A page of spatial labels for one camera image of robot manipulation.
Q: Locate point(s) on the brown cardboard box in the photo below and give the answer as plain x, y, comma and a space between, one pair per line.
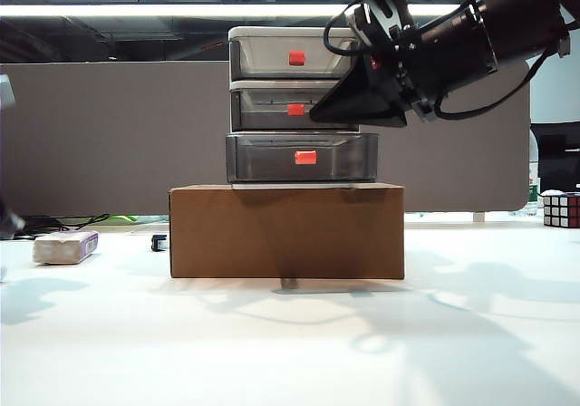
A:
285, 234

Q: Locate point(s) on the smoked drawer with ribbed back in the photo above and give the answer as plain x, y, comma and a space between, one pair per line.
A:
258, 116

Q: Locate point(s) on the smoked drawer holding earphone case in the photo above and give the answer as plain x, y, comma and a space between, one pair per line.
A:
263, 161

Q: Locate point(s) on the small black blue clip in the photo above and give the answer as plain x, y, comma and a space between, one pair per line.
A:
158, 244

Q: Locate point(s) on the long grey desk divider panel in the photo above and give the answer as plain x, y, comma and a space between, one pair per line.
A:
113, 143

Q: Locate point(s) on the black monitor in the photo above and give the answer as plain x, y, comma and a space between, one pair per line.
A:
557, 157

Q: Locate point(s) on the rubik's cube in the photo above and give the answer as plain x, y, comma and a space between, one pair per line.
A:
564, 211

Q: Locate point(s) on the green strip behind divider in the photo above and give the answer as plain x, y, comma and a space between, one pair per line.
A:
123, 219

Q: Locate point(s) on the long ceiling light strip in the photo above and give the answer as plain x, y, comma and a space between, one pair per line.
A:
181, 11

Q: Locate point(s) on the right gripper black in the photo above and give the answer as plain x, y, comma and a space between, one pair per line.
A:
410, 70

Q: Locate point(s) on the smoked drawer with plain interior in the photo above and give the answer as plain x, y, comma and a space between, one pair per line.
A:
263, 61

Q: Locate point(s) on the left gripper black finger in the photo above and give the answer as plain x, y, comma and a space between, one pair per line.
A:
8, 219

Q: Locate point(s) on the green label water bottle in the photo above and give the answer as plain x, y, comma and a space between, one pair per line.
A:
534, 195

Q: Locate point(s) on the white divider foot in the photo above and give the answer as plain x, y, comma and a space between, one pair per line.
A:
478, 218

